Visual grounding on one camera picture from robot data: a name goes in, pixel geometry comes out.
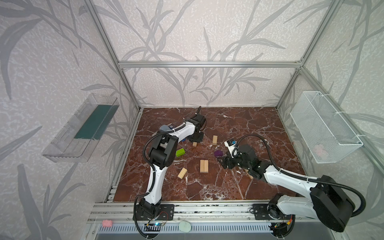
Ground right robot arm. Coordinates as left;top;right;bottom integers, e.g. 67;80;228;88
217;145;356;232

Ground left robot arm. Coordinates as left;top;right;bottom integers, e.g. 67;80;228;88
140;108;206;209

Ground green block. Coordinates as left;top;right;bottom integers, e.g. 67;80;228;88
176;148;186;158

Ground light blue oval case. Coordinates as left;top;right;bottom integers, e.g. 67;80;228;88
160;125;173;133

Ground pink object in basket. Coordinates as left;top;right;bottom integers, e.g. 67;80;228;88
314;145;328;158

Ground pale green round disc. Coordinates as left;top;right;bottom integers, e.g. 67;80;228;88
179;221;192;233

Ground pink eraser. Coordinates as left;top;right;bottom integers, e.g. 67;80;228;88
102;220;113;228

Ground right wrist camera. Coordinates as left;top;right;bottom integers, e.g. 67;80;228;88
225;139;238;158

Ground right black cable conduit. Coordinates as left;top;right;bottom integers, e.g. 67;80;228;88
230;133;367;218

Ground black cable conduit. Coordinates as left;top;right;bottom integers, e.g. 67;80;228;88
230;133;367;218
133;121;193;240

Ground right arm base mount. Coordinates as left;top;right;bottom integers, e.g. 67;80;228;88
249;204;292;221

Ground left black cable conduit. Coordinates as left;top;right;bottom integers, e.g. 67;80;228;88
133;121;193;240

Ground aluminium front rail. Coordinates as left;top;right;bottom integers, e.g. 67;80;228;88
86;200;340;224

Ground white wire mesh basket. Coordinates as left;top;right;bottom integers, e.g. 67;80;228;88
291;91;364;164

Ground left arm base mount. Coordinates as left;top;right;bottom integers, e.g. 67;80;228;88
133;204;175;221

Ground clear plastic wall tray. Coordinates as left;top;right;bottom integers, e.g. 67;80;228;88
42;94;120;163

